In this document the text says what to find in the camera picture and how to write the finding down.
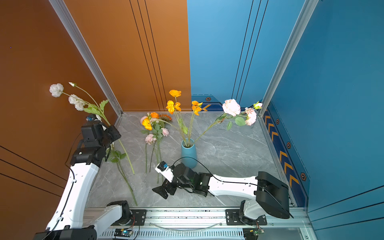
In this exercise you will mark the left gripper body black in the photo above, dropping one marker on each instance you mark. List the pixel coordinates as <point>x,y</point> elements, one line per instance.
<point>111,135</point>

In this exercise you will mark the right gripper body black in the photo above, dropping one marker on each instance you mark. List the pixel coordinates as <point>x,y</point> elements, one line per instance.
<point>189,186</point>

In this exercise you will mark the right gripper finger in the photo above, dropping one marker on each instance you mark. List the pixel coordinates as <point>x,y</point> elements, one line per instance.
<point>171,188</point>
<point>162,191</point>

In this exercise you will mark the teal cylindrical vase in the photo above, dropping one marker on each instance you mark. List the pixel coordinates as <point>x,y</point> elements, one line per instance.
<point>189,154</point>

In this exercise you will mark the white flower stem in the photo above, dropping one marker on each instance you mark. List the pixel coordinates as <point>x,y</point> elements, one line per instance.
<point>80,104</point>

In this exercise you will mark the orange poppy flower stem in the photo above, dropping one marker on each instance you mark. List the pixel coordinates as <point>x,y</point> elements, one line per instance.
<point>174,109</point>

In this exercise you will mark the pink rose flower stem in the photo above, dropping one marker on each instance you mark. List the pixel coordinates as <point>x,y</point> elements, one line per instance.
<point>234,114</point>

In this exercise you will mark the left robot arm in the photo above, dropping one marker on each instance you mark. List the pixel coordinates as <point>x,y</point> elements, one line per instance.
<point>68,219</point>

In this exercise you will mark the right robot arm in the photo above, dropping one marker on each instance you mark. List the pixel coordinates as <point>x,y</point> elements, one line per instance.
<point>262,194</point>

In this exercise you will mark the cream flower stem at edge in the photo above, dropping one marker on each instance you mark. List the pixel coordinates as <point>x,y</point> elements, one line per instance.
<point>116,156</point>

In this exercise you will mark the left green circuit board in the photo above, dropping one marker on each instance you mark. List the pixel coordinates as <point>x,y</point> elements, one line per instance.
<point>123,233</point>

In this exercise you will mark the pink carnation flower bunch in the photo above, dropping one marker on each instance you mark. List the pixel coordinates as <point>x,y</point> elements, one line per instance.
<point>154,130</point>

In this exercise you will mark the orange gerbera flower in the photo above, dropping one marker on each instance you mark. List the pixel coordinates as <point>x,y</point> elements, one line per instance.
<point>162,117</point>

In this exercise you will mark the right circuit board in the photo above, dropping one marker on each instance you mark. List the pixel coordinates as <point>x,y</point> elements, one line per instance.
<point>252,234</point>

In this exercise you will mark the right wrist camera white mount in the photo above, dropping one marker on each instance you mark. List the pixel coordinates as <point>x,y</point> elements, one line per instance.
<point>165,170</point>

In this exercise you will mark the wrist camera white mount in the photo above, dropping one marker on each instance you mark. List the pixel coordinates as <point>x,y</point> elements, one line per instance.
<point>93,119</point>
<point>165,170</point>

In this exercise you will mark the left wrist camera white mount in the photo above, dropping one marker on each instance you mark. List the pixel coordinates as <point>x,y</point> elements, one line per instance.
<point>93,119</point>

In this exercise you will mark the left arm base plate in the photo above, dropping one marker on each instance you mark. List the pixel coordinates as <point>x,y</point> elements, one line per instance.
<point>137,218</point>

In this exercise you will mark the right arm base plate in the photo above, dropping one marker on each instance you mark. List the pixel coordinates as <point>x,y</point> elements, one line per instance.
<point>233,219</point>

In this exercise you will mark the left aluminium corner post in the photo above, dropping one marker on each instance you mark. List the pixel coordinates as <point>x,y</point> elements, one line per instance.
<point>74,32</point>

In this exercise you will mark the aluminium corner post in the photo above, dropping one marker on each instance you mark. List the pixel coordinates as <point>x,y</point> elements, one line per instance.
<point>74,32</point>
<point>301,23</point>

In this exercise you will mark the aluminium front rail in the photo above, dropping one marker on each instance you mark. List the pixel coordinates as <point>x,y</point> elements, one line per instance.
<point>206,223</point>

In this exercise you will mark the right aluminium corner post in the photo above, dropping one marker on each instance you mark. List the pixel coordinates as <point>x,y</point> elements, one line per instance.
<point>301,23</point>

